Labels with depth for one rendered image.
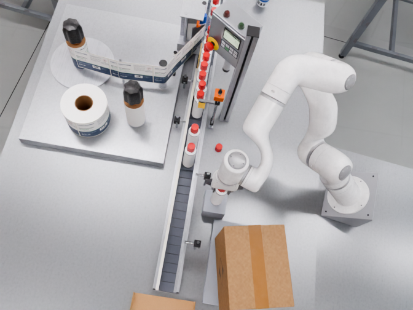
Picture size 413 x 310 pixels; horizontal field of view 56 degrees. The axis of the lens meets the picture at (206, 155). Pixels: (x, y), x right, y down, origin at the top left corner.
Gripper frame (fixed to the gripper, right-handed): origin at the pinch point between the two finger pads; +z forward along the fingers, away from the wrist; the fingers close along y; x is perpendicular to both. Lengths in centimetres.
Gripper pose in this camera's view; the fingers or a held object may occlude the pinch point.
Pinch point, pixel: (221, 189)
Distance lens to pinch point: 155.3
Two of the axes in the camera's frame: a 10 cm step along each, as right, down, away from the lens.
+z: -1.2, 3.7, 9.2
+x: -1.4, 9.1, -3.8
